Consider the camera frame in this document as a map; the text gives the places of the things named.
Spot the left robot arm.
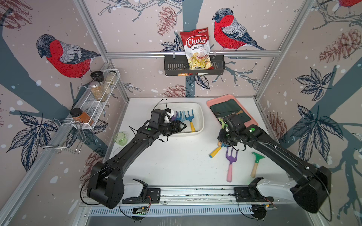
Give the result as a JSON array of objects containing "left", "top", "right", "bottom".
[{"left": 86, "top": 120, "right": 187, "bottom": 209}]

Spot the Chuba cassava chips bag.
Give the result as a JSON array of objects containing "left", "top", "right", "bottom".
[{"left": 180, "top": 28, "right": 213, "bottom": 70}]

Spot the black wall basket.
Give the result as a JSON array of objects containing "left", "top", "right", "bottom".
[{"left": 164, "top": 55, "right": 226, "bottom": 76}]

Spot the orange spice jar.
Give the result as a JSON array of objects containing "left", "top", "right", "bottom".
[{"left": 70, "top": 108, "right": 91, "bottom": 123}]

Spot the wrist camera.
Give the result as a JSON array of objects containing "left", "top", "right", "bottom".
[
  {"left": 223, "top": 114, "right": 243, "bottom": 130},
  {"left": 150, "top": 108, "right": 174, "bottom": 124}
]

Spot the black lid spice jar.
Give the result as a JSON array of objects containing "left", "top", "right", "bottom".
[{"left": 90, "top": 71, "right": 105, "bottom": 84}]

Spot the wire cup holder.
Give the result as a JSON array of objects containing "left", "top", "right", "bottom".
[{"left": 34, "top": 118, "right": 87, "bottom": 154}]

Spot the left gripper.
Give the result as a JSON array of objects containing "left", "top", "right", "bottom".
[{"left": 158, "top": 119, "right": 187, "bottom": 135}]

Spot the white storage box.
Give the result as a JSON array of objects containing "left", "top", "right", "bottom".
[{"left": 156, "top": 102, "right": 204, "bottom": 137}]

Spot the blue claw rake yellow handle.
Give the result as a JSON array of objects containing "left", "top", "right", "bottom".
[{"left": 185, "top": 109, "right": 196, "bottom": 132}]

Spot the purple rake pink handle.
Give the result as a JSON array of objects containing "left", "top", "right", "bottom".
[
  {"left": 171, "top": 111, "right": 178, "bottom": 121},
  {"left": 225, "top": 147, "right": 238, "bottom": 183}
]

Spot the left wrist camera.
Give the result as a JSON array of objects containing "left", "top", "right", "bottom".
[{"left": 150, "top": 108, "right": 174, "bottom": 124}]

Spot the silver lid spice jar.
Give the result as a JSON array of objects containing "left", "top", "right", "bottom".
[{"left": 89, "top": 81, "right": 107, "bottom": 102}]

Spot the white wire spice rack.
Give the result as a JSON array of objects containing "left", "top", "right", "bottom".
[{"left": 67, "top": 69, "right": 120, "bottom": 133}]

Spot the teal rake yellow handle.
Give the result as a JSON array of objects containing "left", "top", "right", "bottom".
[{"left": 209, "top": 141, "right": 225, "bottom": 158}]

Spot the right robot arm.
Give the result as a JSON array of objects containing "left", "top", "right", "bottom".
[{"left": 218, "top": 125, "right": 332, "bottom": 213}]

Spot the dark green cloth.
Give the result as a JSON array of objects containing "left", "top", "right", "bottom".
[{"left": 209, "top": 99, "right": 251, "bottom": 122}]

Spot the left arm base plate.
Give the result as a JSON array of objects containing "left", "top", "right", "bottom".
[{"left": 121, "top": 179, "right": 161, "bottom": 204}]

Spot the green plastic cup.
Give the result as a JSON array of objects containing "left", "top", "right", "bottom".
[{"left": 113, "top": 132, "right": 128, "bottom": 147}]

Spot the clear spice jar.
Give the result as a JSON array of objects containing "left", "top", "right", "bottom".
[{"left": 106, "top": 70, "right": 117, "bottom": 86}]

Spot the pink tray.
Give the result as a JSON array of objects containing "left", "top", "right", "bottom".
[{"left": 206, "top": 94, "right": 258, "bottom": 127}]

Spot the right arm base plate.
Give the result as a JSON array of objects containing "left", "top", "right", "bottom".
[{"left": 233, "top": 177, "right": 274, "bottom": 202}]

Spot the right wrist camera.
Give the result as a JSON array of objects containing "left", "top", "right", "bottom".
[{"left": 223, "top": 114, "right": 243, "bottom": 130}]

